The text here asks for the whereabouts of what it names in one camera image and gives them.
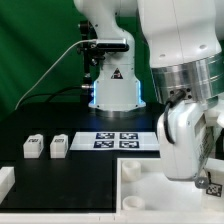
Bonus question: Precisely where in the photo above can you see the white left obstacle block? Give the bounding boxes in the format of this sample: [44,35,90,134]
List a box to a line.
[0,167,15,204]

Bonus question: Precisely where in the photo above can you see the white camera cable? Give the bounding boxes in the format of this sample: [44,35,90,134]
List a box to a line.
[14,39,98,111]

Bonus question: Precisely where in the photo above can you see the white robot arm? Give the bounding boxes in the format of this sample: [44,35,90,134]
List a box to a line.
[73,0,224,188]

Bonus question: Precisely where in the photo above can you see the white front table edge strip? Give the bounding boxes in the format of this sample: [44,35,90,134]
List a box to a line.
[0,212,224,224]

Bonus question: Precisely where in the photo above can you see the black cable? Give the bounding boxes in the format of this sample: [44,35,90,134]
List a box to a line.
[16,86,84,110]

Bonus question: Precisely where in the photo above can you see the white sheet with markers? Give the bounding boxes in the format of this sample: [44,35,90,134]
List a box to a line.
[70,132,159,151]

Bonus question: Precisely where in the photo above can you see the white square table top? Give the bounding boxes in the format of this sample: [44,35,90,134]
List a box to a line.
[116,158,208,213]

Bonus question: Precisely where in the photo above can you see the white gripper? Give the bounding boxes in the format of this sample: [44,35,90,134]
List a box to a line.
[157,100,224,189]

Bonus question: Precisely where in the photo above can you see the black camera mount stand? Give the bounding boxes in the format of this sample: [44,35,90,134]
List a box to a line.
[77,20,130,108]

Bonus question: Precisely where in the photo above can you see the green backdrop curtain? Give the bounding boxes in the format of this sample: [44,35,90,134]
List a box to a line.
[0,0,224,121]

